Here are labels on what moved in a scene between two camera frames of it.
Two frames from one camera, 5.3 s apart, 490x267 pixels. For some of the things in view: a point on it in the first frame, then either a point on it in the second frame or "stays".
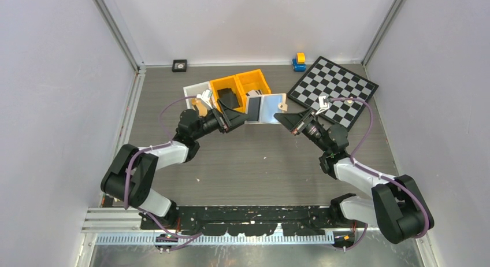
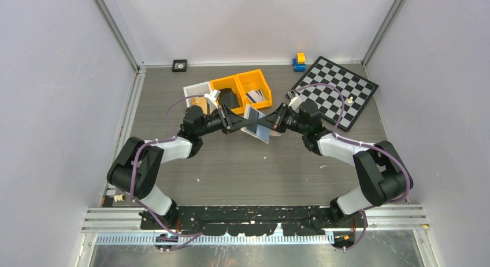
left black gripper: x=236 y=118 stays
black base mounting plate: x=244 y=221 stays
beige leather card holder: x=260 y=109 → x=258 y=131
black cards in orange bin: x=228 y=97 stays
